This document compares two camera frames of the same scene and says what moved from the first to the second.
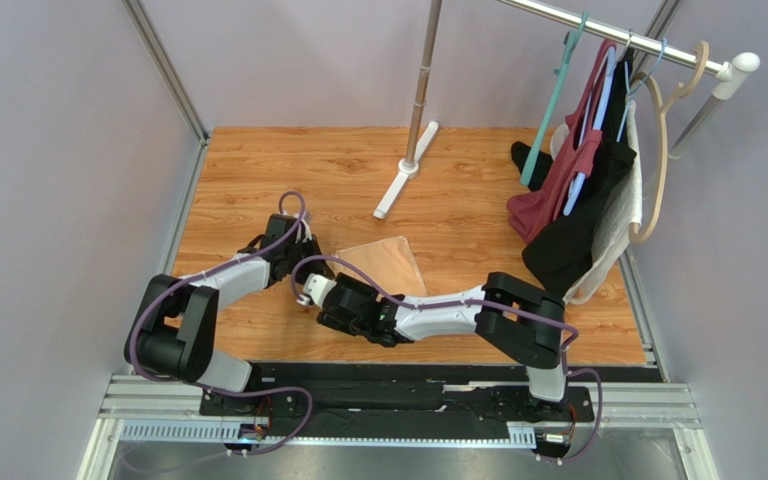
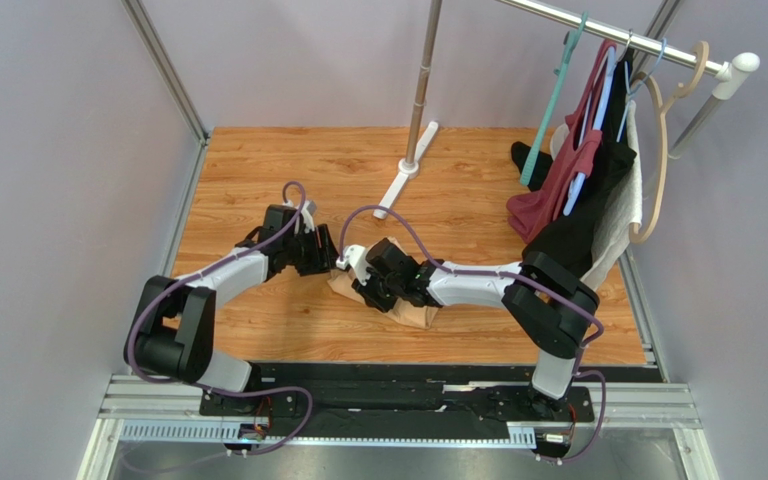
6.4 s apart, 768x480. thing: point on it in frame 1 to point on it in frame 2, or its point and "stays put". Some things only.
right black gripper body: [334, 314] to [376, 286]
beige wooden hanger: [664, 108] stays put
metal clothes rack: [731, 70] stays put
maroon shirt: [530, 210] stays put
